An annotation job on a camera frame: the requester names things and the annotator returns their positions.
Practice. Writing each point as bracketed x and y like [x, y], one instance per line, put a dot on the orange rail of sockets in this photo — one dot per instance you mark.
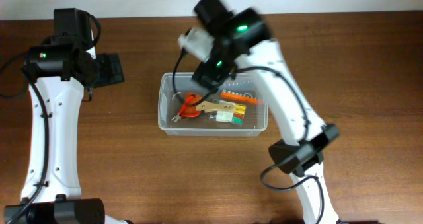
[240, 97]

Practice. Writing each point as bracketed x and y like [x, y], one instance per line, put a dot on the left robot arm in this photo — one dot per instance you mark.
[61, 74]

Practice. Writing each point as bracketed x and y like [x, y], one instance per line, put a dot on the clear case of coloured bits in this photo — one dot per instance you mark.
[231, 116]

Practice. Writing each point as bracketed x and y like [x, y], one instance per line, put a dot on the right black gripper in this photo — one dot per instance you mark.
[219, 74]

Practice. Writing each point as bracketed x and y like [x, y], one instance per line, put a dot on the clear plastic storage container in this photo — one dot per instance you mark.
[252, 123]

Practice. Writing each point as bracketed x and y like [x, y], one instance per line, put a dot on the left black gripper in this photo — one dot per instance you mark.
[112, 71]

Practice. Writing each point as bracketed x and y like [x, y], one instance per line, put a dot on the orange scraper with wooden handle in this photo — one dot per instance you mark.
[208, 107]

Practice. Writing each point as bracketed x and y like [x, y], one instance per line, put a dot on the red handled pliers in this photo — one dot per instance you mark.
[188, 110]

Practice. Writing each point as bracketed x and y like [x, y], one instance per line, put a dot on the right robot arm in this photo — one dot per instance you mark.
[231, 43]

